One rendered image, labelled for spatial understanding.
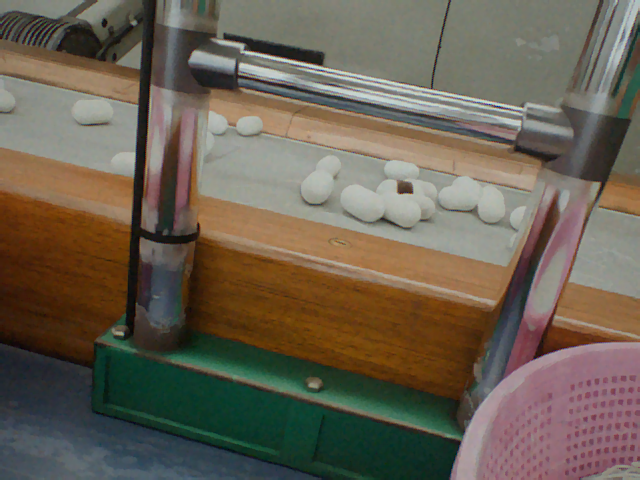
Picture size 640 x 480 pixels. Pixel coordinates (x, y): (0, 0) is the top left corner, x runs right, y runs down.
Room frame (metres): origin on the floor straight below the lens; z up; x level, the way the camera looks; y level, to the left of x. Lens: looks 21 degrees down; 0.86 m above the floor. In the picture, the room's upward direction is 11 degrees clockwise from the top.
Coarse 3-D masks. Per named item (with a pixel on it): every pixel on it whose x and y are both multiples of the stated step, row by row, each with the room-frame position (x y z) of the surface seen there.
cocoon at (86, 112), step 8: (80, 104) 0.47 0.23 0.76; (88, 104) 0.48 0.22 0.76; (96, 104) 0.48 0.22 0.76; (104, 104) 0.49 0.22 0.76; (72, 112) 0.47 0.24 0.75; (80, 112) 0.47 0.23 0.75; (88, 112) 0.47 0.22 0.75; (96, 112) 0.48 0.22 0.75; (104, 112) 0.49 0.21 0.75; (112, 112) 0.50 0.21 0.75; (80, 120) 0.47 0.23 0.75; (88, 120) 0.47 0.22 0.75; (96, 120) 0.48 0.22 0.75; (104, 120) 0.49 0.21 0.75
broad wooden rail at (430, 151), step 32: (0, 64) 0.64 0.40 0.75; (32, 64) 0.64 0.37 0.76; (64, 64) 0.65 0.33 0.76; (96, 64) 0.69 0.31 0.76; (128, 96) 0.62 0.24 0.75; (224, 96) 0.64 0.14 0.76; (256, 96) 0.69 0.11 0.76; (288, 128) 0.60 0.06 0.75; (320, 128) 0.60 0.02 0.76; (352, 128) 0.60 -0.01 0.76; (384, 128) 0.63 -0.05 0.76; (384, 160) 0.58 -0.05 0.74; (416, 160) 0.58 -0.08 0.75; (448, 160) 0.58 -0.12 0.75; (480, 160) 0.58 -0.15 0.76; (512, 160) 0.59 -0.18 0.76; (608, 192) 0.56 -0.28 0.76
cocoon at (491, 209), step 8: (480, 200) 0.44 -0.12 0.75; (488, 200) 0.42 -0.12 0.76; (496, 200) 0.42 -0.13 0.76; (480, 208) 0.42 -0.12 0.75; (488, 208) 0.42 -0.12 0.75; (496, 208) 0.41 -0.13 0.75; (504, 208) 0.42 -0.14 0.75; (480, 216) 0.42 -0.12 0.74; (488, 216) 0.41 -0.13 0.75; (496, 216) 0.41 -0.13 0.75
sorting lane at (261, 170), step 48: (48, 96) 0.57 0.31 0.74; (96, 96) 0.61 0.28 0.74; (0, 144) 0.38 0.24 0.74; (48, 144) 0.40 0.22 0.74; (96, 144) 0.43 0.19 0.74; (240, 144) 0.52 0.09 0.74; (288, 144) 0.57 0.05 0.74; (240, 192) 0.38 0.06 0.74; (288, 192) 0.40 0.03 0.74; (336, 192) 0.42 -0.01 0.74; (528, 192) 0.56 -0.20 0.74; (432, 240) 0.35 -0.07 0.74; (480, 240) 0.37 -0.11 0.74; (624, 240) 0.45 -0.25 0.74; (624, 288) 0.33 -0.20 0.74
